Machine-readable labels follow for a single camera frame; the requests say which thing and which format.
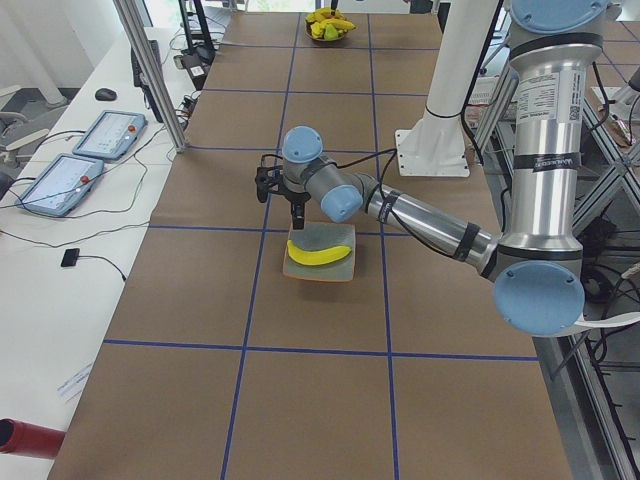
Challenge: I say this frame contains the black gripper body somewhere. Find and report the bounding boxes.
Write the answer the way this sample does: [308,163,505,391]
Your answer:
[282,180,311,204]

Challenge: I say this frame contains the yellow banana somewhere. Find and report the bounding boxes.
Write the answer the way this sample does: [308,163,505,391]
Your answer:
[307,22,326,41]
[287,240,352,267]
[311,18,356,32]
[305,12,330,24]
[334,10,348,21]

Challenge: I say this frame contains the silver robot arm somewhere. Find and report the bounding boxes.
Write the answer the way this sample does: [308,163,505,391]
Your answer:
[279,1,608,337]

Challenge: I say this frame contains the grey square plate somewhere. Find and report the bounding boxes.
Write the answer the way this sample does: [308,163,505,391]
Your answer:
[282,221,356,282]

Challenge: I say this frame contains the brown wicker basket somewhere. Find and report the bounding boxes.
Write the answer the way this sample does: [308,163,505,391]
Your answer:
[306,18,356,43]

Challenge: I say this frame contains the green pear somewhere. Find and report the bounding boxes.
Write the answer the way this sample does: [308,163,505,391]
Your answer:
[323,25,340,41]

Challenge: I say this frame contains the teach pendant far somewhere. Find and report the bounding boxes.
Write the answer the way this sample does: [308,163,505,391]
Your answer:
[72,110,147,161]

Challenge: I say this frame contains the teach pendant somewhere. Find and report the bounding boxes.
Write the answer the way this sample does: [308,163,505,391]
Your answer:
[14,154,105,218]
[72,110,147,161]

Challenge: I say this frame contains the black computer mouse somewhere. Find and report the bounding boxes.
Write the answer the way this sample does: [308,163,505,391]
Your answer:
[94,88,117,102]

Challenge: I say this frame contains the teach pendant near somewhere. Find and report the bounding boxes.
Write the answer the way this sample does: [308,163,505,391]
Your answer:
[14,154,105,218]

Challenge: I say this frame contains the small black box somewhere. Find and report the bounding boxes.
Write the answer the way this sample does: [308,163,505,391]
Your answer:
[60,248,80,268]

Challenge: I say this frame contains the white chair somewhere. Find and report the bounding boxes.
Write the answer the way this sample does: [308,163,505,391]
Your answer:
[567,312,640,335]

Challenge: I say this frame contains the red cylinder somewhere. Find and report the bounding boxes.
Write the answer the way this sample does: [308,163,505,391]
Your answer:
[1,418,66,459]

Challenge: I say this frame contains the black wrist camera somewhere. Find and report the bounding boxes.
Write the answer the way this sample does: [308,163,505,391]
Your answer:
[254,166,283,203]

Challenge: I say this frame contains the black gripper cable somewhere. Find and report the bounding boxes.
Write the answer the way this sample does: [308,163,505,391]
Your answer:
[259,147,401,236]

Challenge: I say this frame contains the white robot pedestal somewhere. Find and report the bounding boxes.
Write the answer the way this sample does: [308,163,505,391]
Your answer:
[395,0,502,178]

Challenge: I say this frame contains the aluminium frame post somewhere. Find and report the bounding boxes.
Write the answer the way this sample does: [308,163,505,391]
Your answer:
[113,0,187,153]

